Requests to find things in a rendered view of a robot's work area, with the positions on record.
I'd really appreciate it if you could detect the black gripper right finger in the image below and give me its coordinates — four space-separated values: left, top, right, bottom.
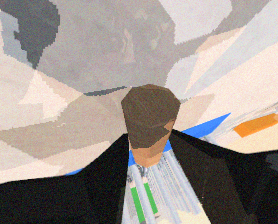
168 129 278 224

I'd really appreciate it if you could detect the blue flat strip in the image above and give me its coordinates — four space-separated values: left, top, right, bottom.
70 113 230 175

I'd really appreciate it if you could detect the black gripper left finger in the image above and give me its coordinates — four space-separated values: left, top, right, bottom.
0 133 129 224

